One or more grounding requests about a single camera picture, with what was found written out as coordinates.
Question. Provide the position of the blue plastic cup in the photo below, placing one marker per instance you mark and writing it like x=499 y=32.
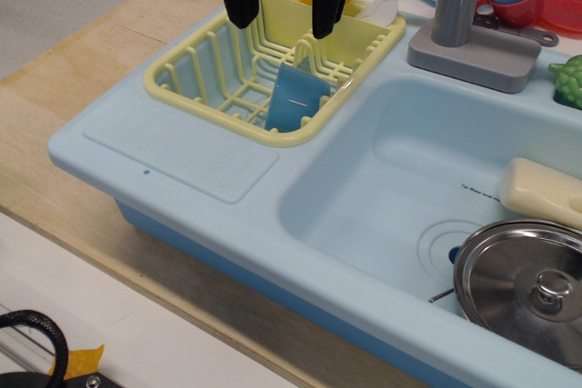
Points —
x=296 y=94

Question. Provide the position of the white plastic spatula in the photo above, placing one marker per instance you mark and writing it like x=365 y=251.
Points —
x=379 y=12

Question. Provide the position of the yellow plastic dish rack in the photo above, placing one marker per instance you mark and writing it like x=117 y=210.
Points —
x=226 y=75

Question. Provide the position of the grey toy faucet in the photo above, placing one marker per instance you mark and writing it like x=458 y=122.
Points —
x=451 y=45

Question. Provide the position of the red toy pot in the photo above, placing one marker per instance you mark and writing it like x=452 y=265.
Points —
x=517 y=15

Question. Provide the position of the grey toy utensil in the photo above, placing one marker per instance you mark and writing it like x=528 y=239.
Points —
x=544 y=38

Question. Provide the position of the red plastic plate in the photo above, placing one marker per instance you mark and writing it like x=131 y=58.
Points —
x=563 y=14

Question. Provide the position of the green toy vegetable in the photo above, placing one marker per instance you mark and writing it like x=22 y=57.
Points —
x=568 y=81

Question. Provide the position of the light blue toy sink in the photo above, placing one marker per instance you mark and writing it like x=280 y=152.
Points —
x=356 y=223

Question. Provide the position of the cream plastic soap bottle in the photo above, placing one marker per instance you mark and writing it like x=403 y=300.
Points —
x=538 y=191

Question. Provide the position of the steel pot lid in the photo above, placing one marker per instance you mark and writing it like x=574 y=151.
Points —
x=520 y=279

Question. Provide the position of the yellow tape piece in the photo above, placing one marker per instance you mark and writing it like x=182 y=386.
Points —
x=83 y=362

